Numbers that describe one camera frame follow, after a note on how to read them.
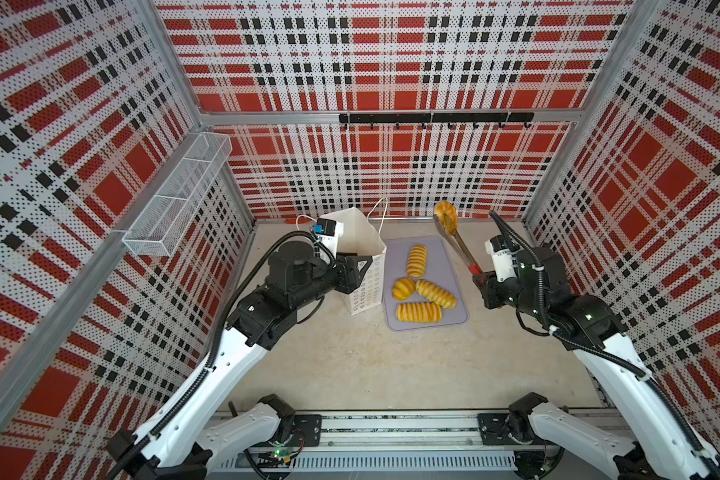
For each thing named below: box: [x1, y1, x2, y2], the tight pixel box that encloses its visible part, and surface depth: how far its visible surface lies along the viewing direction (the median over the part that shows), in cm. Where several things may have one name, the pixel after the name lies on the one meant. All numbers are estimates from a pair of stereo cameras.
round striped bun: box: [392, 277, 415, 301], surface depth 98 cm
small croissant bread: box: [433, 200, 459, 235], surface depth 83 cm
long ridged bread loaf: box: [415, 279, 458, 309], surface depth 97 cm
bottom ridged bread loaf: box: [395, 302, 443, 323], surface depth 93 cm
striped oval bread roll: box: [406, 244, 428, 278], surface depth 107 cm
